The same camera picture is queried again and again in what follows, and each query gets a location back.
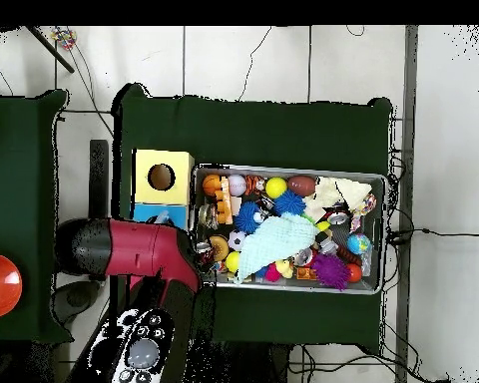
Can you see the orange plastic bowl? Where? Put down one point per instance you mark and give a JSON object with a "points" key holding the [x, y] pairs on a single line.
{"points": [[0, 285]]}

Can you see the small orange-red ball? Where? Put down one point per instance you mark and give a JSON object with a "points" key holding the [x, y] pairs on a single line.
{"points": [[354, 273]]}

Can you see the dark green tablecloth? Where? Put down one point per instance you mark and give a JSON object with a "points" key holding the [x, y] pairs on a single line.
{"points": [[20, 199], [243, 131]]}

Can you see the orange toy basketball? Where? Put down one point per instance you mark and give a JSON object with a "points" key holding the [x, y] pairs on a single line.
{"points": [[211, 185]]}

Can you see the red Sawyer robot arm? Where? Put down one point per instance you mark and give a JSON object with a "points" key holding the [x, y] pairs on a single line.
{"points": [[143, 247]]}

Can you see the black rod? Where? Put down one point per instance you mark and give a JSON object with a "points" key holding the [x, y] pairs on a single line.
{"points": [[50, 48]]}

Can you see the brown toy football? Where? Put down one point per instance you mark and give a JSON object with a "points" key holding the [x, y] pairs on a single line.
{"points": [[302, 186]]}

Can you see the clear plastic bottle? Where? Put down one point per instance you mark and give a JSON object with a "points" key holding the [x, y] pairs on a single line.
{"points": [[163, 217]]}

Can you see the yellow tennis ball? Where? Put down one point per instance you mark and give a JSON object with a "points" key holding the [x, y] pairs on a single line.
{"points": [[232, 262]]}

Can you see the white toy baseball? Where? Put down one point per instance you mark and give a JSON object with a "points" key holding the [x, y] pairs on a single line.
{"points": [[237, 185]]}

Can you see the wooden box with three holes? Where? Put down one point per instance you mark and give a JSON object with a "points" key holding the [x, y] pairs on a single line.
{"points": [[159, 191]]}

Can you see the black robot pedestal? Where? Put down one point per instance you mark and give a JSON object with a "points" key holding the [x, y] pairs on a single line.
{"points": [[259, 365]]}

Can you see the silver mesh bin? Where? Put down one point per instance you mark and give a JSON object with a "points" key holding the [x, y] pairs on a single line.
{"points": [[303, 285]]}

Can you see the mint green knitted cloth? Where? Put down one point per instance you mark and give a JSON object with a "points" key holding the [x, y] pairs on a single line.
{"points": [[279, 239]]}

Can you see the blue koosh ball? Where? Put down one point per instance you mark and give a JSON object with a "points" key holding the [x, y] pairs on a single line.
{"points": [[290, 202]]}

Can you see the smooth yellow ball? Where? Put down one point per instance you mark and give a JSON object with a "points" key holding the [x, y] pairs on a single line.
{"points": [[276, 188]]}

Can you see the orange toy building block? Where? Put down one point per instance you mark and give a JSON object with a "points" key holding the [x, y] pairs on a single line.
{"points": [[224, 201]]}

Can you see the purple spiky ball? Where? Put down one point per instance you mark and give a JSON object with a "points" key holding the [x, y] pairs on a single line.
{"points": [[330, 272]]}

